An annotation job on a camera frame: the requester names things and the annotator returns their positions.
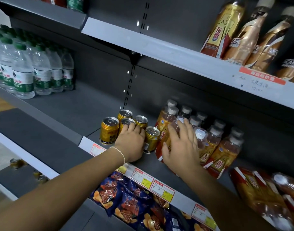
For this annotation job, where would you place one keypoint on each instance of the red labelled bottle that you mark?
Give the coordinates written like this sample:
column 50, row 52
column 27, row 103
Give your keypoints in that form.
column 54, row 0

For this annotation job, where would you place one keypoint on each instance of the person's right hand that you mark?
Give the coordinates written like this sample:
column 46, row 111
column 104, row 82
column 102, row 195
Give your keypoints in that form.
column 184, row 153

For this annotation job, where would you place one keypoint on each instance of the white price tag red header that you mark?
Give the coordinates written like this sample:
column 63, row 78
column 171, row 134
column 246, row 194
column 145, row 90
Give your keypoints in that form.
column 142, row 178
column 203, row 216
column 97, row 149
column 162, row 190

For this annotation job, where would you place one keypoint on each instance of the row of clear water bottles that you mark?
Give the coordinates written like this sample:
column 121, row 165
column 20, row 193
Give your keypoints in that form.
column 23, row 72

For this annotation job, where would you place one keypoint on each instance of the handwritten price label red strip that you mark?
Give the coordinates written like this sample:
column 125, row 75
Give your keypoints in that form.
column 262, row 78

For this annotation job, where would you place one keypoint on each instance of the person's left hand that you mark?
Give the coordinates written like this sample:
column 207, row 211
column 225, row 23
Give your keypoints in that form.
column 130, row 145

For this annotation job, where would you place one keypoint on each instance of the brown coffee drink bottle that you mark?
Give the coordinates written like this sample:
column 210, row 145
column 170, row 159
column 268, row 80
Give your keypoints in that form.
column 269, row 45
column 290, row 67
column 245, row 38

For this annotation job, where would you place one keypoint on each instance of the orange tea bottle white cap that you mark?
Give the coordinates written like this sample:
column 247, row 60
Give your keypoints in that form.
column 163, row 137

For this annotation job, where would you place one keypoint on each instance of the person's right thumb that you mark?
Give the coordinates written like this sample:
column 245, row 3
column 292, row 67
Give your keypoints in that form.
column 165, row 151

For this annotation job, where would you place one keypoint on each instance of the green labelled bottle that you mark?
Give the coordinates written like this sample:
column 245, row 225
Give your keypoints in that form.
column 75, row 3

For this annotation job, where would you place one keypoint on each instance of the person's right middle finger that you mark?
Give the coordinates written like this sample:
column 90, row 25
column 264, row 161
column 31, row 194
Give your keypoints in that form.
column 182, row 129

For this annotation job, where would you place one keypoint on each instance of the person's left fingers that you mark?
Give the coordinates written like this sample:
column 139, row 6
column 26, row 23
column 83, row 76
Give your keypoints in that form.
column 136, row 130

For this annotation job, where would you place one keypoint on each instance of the row of orange drink bottles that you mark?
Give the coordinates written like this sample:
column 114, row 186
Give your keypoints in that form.
column 221, row 153

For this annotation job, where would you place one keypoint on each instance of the dark grey metal shelf unit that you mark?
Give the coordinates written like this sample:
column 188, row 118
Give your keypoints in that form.
column 89, row 105

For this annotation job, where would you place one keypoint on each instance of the gold label sports drink bottle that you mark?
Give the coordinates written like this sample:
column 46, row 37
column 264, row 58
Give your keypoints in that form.
column 221, row 31

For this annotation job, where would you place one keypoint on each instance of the gold energy drink can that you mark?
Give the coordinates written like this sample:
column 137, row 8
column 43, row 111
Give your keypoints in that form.
column 109, row 131
column 141, row 121
column 16, row 163
column 42, row 178
column 36, row 173
column 151, row 139
column 124, row 114
column 125, row 122

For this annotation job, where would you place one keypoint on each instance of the pile of blue snack packets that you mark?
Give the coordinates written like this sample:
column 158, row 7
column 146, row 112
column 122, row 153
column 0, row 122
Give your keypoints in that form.
column 130, row 206

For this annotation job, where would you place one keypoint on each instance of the person's right forearm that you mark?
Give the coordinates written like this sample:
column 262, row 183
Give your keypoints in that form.
column 223, row 204

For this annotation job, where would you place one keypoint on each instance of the orange beverage bottle red label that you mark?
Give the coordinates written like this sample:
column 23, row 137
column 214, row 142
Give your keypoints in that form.
column 290, row 190
column 257, row 192

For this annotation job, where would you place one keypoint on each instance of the person's right little finger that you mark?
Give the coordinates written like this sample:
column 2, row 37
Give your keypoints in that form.
column 197, row 141

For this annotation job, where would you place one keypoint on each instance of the person's left forearm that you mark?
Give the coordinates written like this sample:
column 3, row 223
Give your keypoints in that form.
column 60, row 192

